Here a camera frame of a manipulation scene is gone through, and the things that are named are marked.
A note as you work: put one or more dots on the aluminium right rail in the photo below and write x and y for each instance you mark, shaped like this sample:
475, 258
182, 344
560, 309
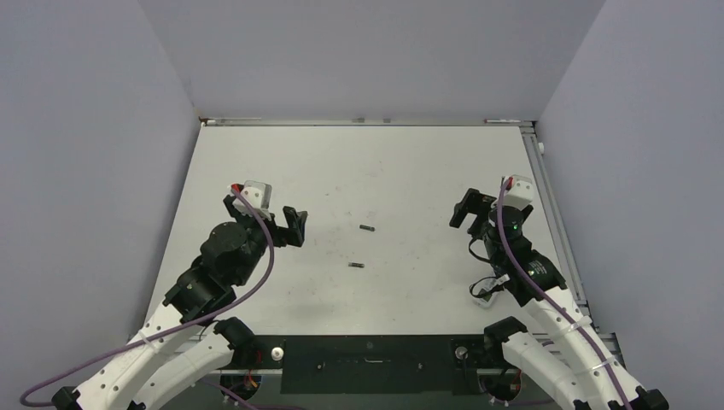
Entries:
553, 215

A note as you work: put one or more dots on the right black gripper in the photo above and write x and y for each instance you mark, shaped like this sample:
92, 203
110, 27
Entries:
475, 202

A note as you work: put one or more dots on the aluminium rail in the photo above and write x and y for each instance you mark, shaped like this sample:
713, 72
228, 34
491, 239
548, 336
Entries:
553, 215
362, 121

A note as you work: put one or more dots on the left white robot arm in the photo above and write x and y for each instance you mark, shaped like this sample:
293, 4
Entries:
184, 339

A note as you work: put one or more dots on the aluminium back rail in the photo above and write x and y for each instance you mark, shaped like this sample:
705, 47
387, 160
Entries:
362, 121

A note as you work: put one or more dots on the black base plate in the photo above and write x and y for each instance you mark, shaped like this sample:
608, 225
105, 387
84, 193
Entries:
392, 364

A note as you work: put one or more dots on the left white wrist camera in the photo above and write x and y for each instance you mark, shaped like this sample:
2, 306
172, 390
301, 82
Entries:
256, 194

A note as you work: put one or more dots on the white remote control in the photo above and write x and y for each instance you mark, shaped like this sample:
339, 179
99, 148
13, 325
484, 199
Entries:
485, 299

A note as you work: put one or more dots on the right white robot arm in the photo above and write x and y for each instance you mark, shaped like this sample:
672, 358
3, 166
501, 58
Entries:
584, 374

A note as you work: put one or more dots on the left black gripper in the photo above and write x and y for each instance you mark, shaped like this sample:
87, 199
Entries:
291, 235

